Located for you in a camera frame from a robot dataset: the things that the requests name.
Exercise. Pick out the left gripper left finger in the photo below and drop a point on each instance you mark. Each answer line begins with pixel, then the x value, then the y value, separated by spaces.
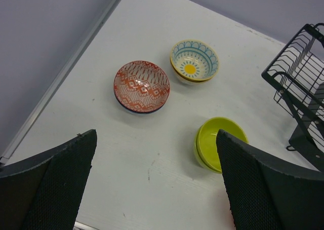
pixel 44 191

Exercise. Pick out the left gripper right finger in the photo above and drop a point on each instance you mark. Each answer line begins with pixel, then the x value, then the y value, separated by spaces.
pixel 266 192

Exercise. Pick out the lime green bowl front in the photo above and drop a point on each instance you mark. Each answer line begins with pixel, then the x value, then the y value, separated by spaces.
pixel 206 139

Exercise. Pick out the lime green bowl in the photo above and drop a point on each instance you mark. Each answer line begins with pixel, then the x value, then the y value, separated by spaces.
pixel 200 161
pixel 206 139

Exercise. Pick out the red diamond pattern bowl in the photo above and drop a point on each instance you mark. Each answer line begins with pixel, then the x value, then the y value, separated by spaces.
pixel 141 86

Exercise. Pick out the yellow sun pattern bowl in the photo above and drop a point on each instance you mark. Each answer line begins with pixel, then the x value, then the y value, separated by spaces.
pixel 198 53

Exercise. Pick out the black wire dish rack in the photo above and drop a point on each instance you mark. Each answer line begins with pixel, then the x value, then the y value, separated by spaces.
pixel 296 73

